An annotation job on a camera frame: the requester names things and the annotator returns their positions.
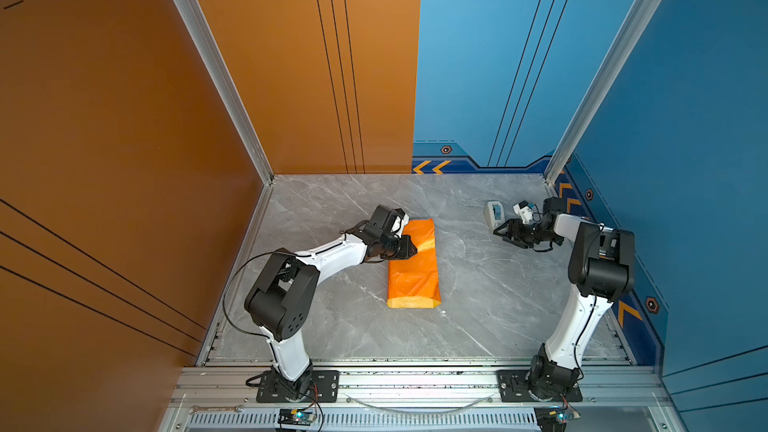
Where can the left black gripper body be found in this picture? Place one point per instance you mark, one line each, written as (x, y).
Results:
(390, 246)

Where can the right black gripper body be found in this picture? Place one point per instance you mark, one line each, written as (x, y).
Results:
(533, 233)

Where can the yellow orange wrapping paper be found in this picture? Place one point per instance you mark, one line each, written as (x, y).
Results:
(414, 283)

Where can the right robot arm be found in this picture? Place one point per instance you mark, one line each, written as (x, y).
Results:
(600, 271)

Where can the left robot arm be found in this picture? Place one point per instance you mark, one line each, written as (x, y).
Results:
(280, 300)

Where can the white tape dispenser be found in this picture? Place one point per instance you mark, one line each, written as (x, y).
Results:
(494, 214)

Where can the right green circuit board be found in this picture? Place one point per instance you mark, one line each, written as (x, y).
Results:
(550, 419)

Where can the green circuit board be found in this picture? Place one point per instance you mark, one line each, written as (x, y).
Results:
(297, 419)
(550, 419)

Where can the left green circuit board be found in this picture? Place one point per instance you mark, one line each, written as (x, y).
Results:
(297, 419)

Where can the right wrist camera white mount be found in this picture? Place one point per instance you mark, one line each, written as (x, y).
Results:
(527, 212)

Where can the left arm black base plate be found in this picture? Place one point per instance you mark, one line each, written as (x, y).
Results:
(313, 385)

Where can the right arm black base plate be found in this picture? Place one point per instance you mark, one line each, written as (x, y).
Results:
(515, 385)

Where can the clear tube on rail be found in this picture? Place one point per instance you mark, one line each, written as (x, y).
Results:
(418, 408)

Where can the aluminium front rail frame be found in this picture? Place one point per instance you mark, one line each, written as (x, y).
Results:
(617, 397)

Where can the right aluminium corner post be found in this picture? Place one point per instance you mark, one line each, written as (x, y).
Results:
(631, 30)

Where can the aluminium corner post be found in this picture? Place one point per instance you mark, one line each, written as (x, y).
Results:
(206, 45)
(631, 30)

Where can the left aluminium corner post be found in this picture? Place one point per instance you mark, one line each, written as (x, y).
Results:
(206, 45)

